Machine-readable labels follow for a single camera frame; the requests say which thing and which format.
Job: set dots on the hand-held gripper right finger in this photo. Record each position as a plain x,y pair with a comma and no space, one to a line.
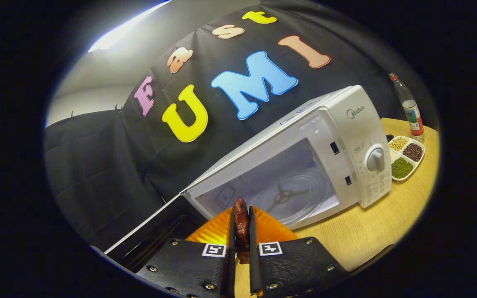
296,265

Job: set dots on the glass turntable plate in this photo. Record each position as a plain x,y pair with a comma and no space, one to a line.
304,203

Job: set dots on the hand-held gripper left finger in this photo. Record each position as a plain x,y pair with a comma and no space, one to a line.
189,265

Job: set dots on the clear plastic bottle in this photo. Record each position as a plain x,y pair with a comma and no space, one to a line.
411,111

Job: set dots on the brown meat piece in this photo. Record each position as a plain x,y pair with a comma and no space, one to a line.
241,223

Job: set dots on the white divided bean dish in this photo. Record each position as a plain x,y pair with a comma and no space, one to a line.
402,167

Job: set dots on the white toaster oven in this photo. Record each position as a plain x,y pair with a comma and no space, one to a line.
346,136

